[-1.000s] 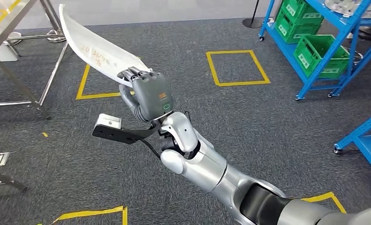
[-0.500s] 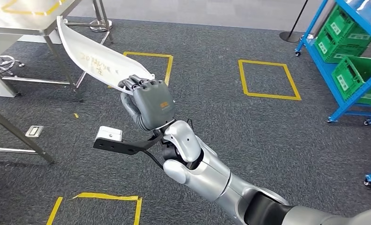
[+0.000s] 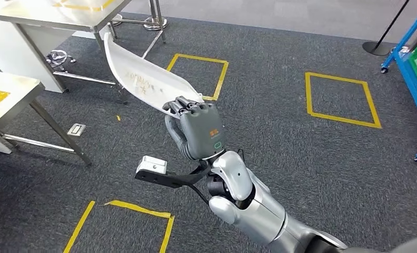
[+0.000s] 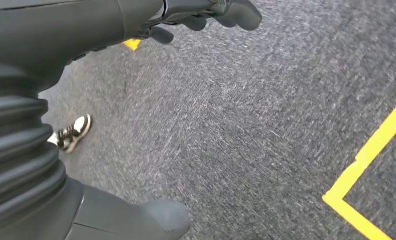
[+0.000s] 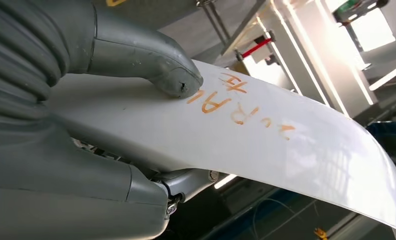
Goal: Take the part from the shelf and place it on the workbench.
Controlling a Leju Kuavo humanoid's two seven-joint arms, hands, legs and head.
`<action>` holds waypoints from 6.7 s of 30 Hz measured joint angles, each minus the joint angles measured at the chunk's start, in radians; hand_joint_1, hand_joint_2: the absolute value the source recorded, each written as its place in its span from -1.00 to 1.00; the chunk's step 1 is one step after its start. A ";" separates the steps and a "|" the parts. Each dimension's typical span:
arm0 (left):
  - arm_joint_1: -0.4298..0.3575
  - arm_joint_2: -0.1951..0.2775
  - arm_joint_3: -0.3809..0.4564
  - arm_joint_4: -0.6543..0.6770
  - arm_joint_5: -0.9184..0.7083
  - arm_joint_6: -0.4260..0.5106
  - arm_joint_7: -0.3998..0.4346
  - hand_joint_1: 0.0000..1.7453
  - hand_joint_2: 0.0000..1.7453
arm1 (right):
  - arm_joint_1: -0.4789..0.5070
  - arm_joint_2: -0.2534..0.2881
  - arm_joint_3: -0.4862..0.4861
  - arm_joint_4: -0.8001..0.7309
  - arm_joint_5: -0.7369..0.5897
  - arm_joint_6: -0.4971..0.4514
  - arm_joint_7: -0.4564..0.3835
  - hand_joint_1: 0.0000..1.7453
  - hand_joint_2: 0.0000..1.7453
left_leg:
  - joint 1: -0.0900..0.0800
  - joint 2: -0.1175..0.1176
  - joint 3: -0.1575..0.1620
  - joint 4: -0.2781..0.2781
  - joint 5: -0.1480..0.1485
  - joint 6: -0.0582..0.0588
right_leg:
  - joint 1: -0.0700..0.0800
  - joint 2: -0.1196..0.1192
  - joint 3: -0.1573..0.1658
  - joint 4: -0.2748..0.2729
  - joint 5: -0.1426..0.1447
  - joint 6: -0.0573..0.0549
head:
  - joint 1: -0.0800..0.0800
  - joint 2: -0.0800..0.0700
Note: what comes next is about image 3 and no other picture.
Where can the steel workbench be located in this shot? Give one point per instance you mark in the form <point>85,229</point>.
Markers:
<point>19,90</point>

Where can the steel table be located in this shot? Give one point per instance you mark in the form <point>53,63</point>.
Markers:
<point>37,14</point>

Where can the black stanchion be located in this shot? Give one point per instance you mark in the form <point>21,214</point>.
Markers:
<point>376,49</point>

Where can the yellow floor tape square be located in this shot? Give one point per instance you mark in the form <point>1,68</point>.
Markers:
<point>197,58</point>
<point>334,78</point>
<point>138,208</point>

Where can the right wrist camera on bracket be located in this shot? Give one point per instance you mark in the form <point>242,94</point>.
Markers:
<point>152,166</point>

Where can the white curved part with writing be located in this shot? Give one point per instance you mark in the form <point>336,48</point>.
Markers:
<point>142,80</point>

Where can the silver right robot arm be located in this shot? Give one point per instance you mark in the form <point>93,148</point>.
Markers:
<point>260,216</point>

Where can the chrome stanchion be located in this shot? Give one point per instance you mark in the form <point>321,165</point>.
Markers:
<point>156,24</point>

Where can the floor power outlet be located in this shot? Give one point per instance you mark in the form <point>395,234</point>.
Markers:
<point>76,130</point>

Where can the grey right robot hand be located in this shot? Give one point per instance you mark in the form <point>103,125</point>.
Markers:
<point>201,132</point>

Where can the white cabinet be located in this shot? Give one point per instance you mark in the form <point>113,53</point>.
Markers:
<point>5,49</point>

